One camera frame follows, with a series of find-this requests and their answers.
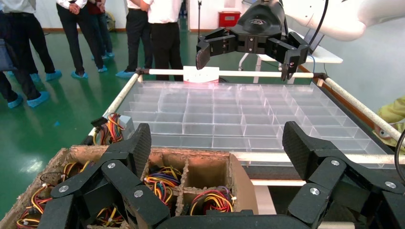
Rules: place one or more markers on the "clear plastic compartment tray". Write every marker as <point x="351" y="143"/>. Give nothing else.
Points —
<point x="221" y="117"/>

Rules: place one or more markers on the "brown cardboard divider box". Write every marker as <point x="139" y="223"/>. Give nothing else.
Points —
<point x="205" y="172"/>

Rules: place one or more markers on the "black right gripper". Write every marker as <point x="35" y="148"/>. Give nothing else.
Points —
<point x="259" y="28"/>

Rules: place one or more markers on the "dark laptop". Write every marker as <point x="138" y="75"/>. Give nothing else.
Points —
<point x="318" y="44"/>

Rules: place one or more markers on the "person carrying navy bag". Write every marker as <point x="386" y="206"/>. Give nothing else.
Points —
<point x="25" y="63"/>

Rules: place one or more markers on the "red bin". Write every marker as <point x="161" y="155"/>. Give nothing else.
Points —
<point x="229" y="19"/>

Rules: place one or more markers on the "white table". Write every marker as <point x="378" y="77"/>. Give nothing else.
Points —
<point x="326" y="55"/>

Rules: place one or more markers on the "white and red label card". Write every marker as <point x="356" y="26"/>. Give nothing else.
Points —
<point x="201" y="74"/>

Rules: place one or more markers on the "black stand pole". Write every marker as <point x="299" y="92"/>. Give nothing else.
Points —
<point x="199" y="19"/>

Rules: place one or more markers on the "person with clasped hands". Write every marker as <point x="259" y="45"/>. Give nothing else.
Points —
<point x="76" y="34"/>

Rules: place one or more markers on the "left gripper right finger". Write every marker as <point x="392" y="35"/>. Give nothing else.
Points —
<point x="341" y="189"/>

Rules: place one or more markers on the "person in red shirt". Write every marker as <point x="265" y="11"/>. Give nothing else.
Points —
<point x="104" y="31"/>

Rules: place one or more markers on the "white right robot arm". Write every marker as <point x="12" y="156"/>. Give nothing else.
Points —
<point x="341" y="19"/>

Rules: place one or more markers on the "person in white shirt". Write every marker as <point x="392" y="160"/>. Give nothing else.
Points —
<point x="137" y="34"/>
<point x="166" y="47"/>

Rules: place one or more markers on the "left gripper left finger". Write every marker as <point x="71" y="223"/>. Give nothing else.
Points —
<point x="95" y="189"/>

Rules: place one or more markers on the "yellow plush toy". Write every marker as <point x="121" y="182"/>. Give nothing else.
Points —
<point x="394" y="110"/>

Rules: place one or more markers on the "person in dark trousers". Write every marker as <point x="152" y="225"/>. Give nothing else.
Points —
<point x="42" y="47"/>

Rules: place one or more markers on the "white frame pipe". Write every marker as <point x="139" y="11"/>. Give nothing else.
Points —
<point x="357" y="106"/>
<point x="269" y="157"/>
<point x="121" y="94"/>
<point x="253" y="73"/>

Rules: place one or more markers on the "navy blue bag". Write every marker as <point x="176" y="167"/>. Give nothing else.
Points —
<point x="7" y="57"/>

